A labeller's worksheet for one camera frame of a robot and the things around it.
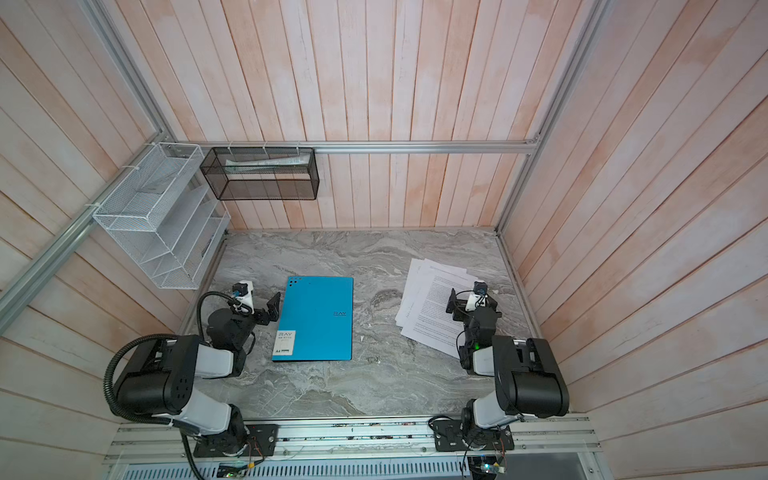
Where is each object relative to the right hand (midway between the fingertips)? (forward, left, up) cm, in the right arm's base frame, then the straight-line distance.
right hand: (469, 289), depth 91 cm
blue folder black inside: (-7, +49, -9) cm, 50 cm away
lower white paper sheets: (+12, +14, -10) cm, 21 cm away
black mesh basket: (+37, +70, +17) cm, 81 cm away
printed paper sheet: (-6, +12, -10) cm, 17 cm away
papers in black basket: (+26, +73, +27) cm, 82 cm away
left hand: (-3, +63, 0) cm, 63 cm away
